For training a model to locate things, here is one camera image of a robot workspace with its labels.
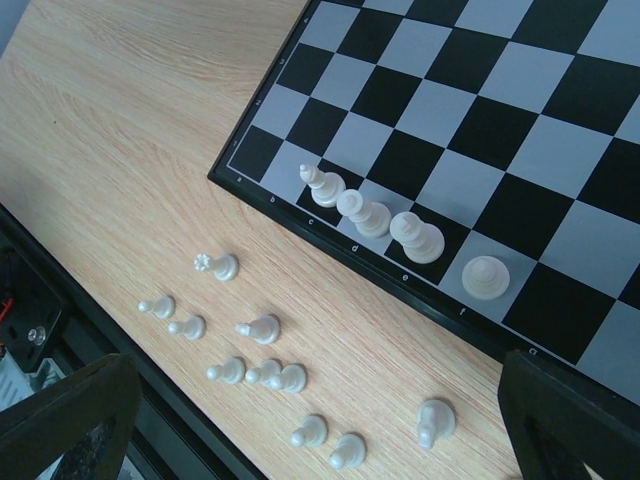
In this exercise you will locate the white bishop piece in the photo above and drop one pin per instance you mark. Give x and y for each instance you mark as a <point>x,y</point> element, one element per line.
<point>485,277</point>
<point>326,187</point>

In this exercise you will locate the white rook piece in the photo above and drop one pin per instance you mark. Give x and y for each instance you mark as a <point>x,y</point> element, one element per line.
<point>225,268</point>

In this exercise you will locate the white king piece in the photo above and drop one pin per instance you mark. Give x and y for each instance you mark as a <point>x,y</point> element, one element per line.
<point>421,242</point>

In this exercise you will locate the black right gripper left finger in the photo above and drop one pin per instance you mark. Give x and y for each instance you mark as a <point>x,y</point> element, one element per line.
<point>83,424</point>

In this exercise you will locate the black silver chess board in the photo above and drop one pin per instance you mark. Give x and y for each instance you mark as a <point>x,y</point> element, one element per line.
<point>512,126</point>

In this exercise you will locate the black front frame rail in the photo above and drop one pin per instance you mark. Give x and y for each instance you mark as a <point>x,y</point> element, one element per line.
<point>51,326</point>

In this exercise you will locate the white knight piece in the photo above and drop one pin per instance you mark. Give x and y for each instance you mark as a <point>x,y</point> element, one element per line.
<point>435,421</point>

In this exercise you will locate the white queen piece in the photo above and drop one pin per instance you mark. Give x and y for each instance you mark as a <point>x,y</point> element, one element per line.
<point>371,219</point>

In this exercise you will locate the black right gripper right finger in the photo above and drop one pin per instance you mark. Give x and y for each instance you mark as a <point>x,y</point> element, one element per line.
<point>562,425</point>

